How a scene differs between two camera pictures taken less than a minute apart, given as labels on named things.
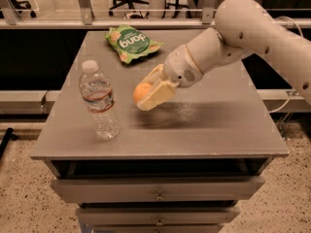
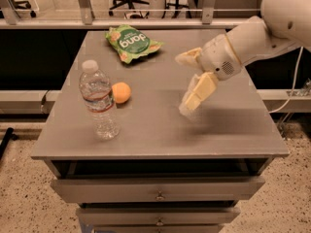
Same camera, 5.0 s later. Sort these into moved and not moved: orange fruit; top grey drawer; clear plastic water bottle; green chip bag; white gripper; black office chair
Moved: orange fruit; white gripper
Not moved: clear plastic water bottle; top grey drawer; black office chair; green chip bag
